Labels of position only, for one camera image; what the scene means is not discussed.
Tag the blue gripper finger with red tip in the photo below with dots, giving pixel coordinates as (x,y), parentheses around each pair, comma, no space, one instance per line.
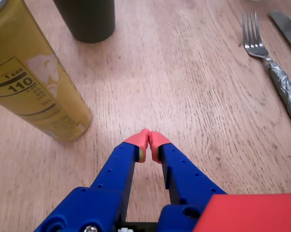
(184,174)
(111,174)

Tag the dark gray glass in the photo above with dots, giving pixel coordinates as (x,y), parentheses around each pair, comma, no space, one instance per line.
(87,19)

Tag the yellow drink can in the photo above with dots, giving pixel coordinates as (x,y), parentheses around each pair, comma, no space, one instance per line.
(27,53)

